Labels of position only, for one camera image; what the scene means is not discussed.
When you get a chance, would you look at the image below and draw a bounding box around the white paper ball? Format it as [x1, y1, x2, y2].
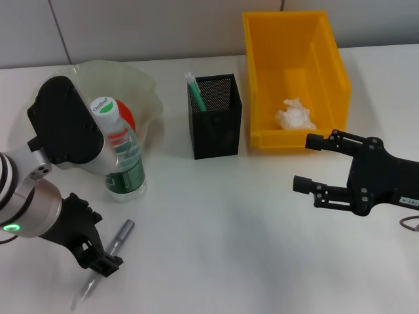
[274, 97, 318, 130]

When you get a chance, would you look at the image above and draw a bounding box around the mint green utility knife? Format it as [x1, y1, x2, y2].
[185, 71, 209, 113]

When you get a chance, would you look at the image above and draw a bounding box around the silver clear pen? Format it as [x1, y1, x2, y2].
[70, 218, 136, 311]

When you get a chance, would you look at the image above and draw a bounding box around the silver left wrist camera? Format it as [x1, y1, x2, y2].
[26, 75, 119, 177]

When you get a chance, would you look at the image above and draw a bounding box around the yellow plastic bin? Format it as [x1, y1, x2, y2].
[242, 10, 352, 152]

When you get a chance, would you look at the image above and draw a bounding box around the clear water bottle green label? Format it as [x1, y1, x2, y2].
[90, 96, 147, 202]

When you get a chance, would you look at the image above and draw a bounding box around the pale green glass fruit plate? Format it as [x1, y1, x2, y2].
[24, 60, 164, 177]

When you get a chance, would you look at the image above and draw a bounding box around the red-orange toy orange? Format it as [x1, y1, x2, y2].
[116, 99, 137, 140]

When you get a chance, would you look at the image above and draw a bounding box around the black mesh pen holder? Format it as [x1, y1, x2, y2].
[187, 73, 244, 160]

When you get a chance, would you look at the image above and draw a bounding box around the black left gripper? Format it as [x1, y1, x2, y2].
[41, 192, 125, 279]

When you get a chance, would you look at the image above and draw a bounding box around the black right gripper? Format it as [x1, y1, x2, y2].
[293, 129, 419, 217]

